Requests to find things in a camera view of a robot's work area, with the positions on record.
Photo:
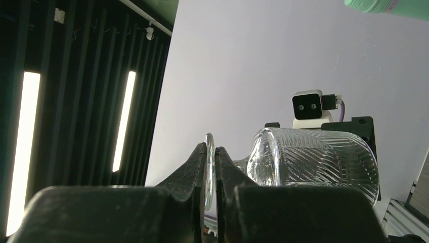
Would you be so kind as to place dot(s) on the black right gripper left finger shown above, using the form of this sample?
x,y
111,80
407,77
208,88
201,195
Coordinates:
x,y
171,211

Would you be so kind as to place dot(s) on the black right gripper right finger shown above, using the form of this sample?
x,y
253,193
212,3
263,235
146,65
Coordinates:
x,y
248,212

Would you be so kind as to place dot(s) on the clear ribbed tumbler glass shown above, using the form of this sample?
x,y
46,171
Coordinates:
x,y
259,164

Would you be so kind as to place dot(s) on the ceiling light strip right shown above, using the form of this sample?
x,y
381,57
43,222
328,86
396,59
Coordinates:
x,y
124,120

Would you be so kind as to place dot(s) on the ceiling light strip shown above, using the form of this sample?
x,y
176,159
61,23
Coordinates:
x,y
124,120
28,107

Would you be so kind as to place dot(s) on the ceiling light strip left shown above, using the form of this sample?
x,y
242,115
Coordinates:
x,y
28,107

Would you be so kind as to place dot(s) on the mint green microphone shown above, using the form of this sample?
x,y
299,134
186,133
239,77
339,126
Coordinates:
x,y
414,9

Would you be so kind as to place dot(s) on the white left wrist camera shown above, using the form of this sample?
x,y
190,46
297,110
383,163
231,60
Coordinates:
x,y
312,109

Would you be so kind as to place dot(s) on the white ceiling security camera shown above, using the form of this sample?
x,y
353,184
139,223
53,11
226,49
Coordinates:
x,y
149,33

